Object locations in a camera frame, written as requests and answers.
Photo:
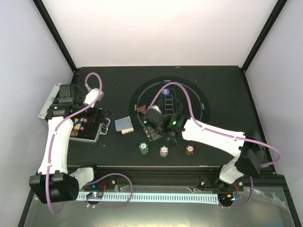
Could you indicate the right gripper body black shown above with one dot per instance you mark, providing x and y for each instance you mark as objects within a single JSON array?
[{"x": 155, "y": 135}]

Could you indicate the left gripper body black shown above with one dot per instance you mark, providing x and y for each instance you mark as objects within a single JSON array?
[{"x": 99, "y": 118}]

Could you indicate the red triangular dealer button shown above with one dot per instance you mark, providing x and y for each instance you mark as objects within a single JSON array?
[{"x": 141, "y": 109}]

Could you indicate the green poker chip stack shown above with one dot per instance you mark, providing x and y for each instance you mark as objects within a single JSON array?
[{"x": 143, "y": 147}]

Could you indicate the blue poker chip stack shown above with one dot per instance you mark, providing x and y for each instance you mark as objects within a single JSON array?
[{"x": 164, "y": 151}]

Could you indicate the purple round blind button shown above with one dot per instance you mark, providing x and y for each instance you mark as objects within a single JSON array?
[{"x": 165, "y": 91}]

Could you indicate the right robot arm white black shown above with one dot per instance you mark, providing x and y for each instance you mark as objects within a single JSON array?
[{"x": 246, "y": 150}]

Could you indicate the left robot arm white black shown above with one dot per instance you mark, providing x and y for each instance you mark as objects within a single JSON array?
[{"x": 66, "y": 107}]

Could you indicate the chips inside case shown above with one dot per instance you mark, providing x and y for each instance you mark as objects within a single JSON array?
[{"x": 79, "y": 126}]

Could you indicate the aluminium poker chip case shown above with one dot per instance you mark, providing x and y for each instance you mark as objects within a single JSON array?
[{"x": 88, "y": 125}]

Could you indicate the blue playing card deck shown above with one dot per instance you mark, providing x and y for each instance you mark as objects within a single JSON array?
[{"x": 123, "y": 124}]

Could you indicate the white card box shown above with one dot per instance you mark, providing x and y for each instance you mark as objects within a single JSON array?
[{"x": 128, "y": 130}]

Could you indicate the round black poker mat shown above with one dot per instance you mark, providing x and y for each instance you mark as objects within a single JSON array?
[{"x": 175, "y": 102}]

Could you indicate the red poker chip stack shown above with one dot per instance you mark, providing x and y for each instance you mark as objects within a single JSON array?
[{"x": 189, "y": 150}]

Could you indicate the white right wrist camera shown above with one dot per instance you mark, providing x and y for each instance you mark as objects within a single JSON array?
[{"x": 156, "y": 108}]

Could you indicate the white slotted cable duct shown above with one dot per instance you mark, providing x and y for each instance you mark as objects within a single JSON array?
[{"x": 149, "y": 197}]

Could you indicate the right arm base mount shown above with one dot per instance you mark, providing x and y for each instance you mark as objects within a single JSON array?
[{"x": 227, "y": 193}]

